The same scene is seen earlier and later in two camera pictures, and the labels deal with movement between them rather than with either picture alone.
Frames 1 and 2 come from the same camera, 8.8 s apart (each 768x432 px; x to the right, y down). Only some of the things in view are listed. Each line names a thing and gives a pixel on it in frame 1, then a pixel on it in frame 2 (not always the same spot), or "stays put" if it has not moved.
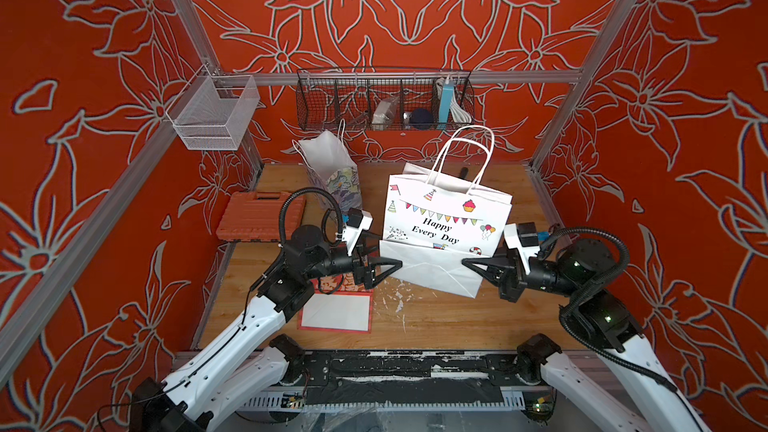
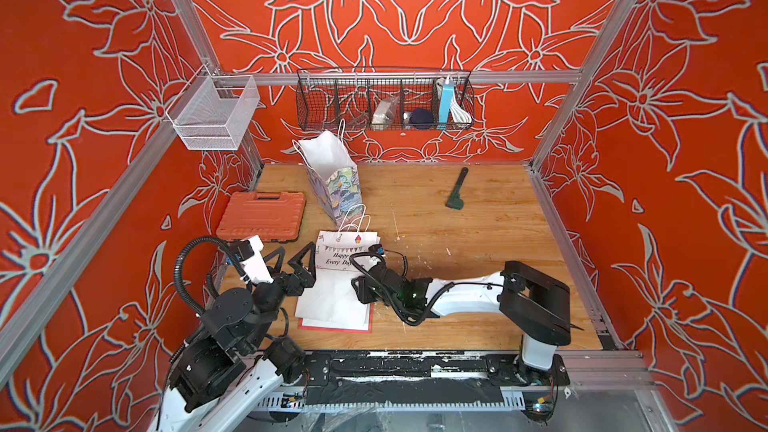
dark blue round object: x=421 y=119 stays put
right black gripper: x=509 y=277 → x=362 y=289
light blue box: x=446 y=101 stays put
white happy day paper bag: x=433 y=222 → x=332 y=297
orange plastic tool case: x=253 y=216 stays put
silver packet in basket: x=383 y=114 stays put
